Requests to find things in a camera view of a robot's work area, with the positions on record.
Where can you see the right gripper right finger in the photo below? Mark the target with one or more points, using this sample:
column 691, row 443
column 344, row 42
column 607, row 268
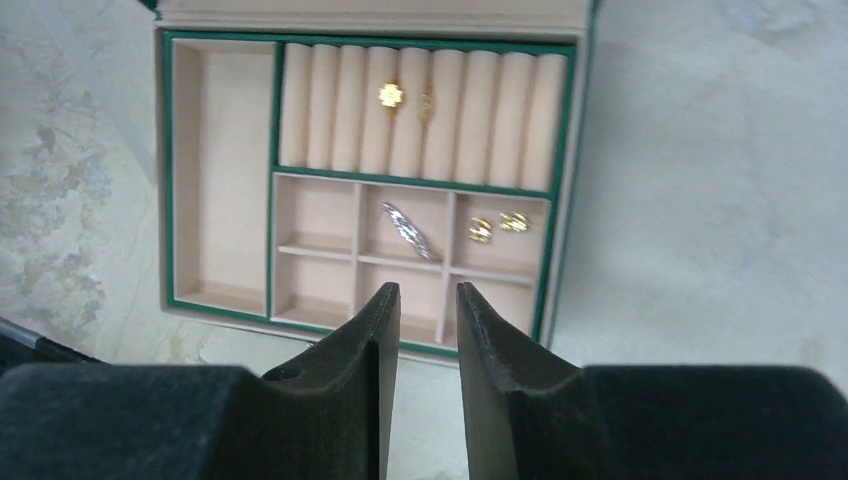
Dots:
column 529, row 414

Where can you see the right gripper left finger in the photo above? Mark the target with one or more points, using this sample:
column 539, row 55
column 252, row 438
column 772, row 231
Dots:
column 324, row 414

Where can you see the gold stud earring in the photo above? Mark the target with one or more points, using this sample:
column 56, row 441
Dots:
column 480, row 230
column 514, row 222

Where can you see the silver crystal drop earring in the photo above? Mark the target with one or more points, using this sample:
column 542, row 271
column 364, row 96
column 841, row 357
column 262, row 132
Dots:
column 410, row 233

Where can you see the green jewelry box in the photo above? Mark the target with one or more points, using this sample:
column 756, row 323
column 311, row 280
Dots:
column 371, row 185

